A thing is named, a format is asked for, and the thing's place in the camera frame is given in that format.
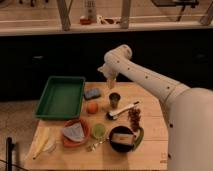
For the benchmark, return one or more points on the green plastic cup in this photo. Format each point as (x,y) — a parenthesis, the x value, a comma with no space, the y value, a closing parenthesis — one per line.
(98,131)

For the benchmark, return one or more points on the green plastic tray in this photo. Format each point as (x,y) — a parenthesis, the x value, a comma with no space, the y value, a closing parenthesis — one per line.
(61,98)

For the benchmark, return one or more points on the white bottle on shelf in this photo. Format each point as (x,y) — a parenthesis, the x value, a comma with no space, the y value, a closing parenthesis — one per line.
(90,10)

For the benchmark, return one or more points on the red object on shelf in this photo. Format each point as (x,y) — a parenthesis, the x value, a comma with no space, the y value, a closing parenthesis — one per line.
(84,21)

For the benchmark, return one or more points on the black stand post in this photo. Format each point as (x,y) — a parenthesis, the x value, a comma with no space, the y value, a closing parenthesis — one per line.
(9,150)

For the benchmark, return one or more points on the tan block in bowl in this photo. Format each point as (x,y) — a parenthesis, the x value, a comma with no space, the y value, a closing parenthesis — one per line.
(124,139)

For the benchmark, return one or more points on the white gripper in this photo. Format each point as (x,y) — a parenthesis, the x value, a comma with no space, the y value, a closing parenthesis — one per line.
(108,73)

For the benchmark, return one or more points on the orange bowl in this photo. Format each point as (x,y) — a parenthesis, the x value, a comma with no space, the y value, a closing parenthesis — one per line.
(71,144)

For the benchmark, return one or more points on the metal fork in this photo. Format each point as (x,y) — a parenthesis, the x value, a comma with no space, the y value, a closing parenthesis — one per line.
(94,146)

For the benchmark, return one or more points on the blue grey sponge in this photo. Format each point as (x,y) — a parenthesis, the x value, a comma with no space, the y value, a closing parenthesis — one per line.
(92,93)

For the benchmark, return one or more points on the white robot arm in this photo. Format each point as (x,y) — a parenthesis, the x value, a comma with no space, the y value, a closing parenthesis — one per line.
(190,110)

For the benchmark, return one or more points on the orange fruit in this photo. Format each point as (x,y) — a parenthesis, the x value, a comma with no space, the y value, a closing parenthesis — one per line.
(92,107)

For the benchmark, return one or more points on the small metal cup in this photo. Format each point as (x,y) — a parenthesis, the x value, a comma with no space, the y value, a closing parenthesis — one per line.
(114,99)

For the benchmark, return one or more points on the grey folded cloth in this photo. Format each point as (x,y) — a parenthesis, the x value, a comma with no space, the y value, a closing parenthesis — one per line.
(74,132)

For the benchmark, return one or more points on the green pepper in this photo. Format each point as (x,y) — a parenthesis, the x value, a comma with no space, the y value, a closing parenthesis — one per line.
(139,138)

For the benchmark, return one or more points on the black bowl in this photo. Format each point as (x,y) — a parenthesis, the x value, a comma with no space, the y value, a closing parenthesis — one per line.
(119,147)

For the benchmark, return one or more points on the yellow banana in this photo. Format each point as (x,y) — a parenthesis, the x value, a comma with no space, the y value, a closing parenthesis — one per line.
(42,140)

